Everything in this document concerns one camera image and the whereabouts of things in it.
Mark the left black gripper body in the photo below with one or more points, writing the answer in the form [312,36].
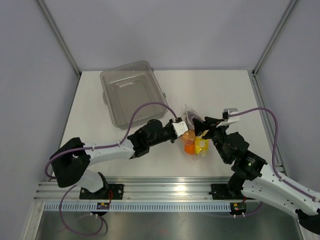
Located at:
[167,134]

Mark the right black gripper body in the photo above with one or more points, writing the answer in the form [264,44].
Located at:
[217,134]

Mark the clear zip top bag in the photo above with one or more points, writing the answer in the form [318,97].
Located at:
[187,107]

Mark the orange toy fruit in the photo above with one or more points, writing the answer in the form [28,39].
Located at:
[188,141]

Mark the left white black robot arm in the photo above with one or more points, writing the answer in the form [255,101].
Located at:
[70,164]

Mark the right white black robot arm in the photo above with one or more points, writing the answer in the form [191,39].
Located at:
[254,178]

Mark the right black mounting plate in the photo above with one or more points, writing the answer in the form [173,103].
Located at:
[219,191]

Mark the black mounting plate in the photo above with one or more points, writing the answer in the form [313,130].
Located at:
[219,191]
[114,192]

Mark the clear grey plastic bin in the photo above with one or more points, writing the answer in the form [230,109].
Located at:
[127,87]

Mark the right small circuit board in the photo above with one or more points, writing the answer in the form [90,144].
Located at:
[239,207]

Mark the small circuit board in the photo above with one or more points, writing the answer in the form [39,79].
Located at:
[239,207]
[103,206]

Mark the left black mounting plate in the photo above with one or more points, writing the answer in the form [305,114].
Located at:
[114,192]

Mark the left small circuit board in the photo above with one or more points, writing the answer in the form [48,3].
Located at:
[103,206]

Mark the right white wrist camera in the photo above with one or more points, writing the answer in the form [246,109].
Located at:
[228,117]

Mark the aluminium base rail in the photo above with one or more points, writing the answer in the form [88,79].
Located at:
[175,190]

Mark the white slotted cable duct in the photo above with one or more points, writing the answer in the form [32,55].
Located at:
[219,207]

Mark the right aluminium frame post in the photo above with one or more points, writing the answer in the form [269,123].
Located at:
[275,35]

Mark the aluminium frame post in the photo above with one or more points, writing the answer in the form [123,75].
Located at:
[59,37]
[275,35]

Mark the left aluminium frame post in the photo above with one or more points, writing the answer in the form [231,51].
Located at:
[59,37]

